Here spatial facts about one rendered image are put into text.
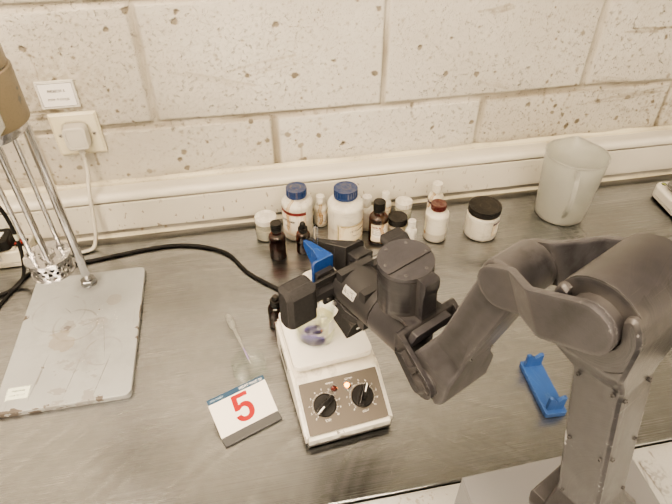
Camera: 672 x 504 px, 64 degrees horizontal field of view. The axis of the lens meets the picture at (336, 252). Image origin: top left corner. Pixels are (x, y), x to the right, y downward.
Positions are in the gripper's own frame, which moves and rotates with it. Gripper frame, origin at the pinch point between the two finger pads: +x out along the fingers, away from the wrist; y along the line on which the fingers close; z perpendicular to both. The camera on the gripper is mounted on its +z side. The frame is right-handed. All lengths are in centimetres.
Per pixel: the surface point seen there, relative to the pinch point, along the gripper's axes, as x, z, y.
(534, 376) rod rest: -20.0, 25.1, 26.1
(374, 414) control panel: -11.0, 22.7, 0.6
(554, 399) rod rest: -25.2, 22.6, 23.0
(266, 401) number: 1.3, 24.4, -9.9
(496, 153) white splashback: 19, 15, 62
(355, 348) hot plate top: -3.4, 17.2, 3.1
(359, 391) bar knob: -7.8, 20.6, 0.4
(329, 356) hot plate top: -2.3, 17.3, -0.8
